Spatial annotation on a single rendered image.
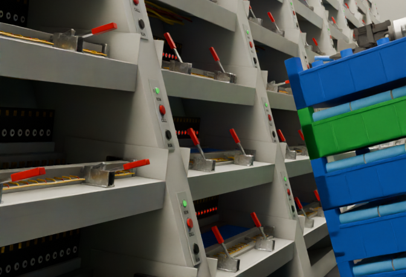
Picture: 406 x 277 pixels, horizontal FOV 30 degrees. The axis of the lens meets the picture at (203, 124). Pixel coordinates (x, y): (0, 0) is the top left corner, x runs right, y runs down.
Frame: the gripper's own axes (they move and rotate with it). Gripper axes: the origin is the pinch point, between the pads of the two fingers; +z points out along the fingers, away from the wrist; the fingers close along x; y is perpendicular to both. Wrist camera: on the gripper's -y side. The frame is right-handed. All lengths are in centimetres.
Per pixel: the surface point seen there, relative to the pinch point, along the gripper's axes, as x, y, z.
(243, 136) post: 60, -21, 18
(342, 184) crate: 130, -36, -15
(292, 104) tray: 19.8, -12.7, 12.7
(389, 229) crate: 131, -44, -21
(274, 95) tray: 41.5, -11.0, 12.2
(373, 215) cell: 130, -42, -19
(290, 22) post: -9.5, 17.3, 12.7
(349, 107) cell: 130, -25, -19
